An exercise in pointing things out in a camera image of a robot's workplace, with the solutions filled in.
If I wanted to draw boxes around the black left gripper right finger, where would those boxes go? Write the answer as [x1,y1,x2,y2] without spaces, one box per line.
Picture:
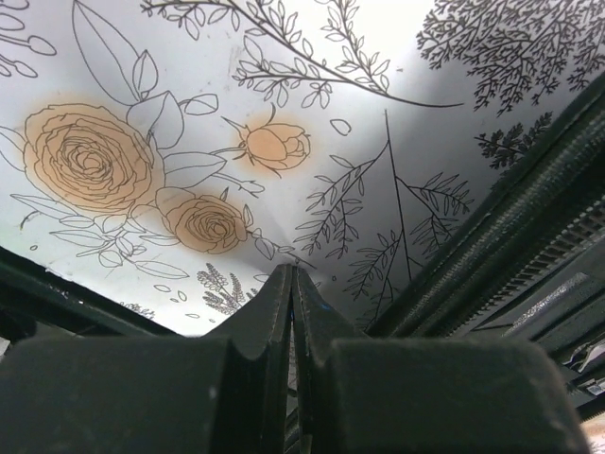
[291,269,586,453]

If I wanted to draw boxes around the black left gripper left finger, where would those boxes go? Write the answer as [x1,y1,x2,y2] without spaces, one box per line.
[1,265,294,453]

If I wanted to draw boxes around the black zippered tool case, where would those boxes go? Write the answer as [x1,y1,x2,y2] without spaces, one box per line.
[368,79,604,419]

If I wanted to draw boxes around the silver straight scissors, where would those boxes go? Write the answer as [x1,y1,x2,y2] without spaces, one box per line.
[503,272,589,337]

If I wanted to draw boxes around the floral patterned table mat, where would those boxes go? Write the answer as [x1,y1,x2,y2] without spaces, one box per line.
[1,1,604,336]

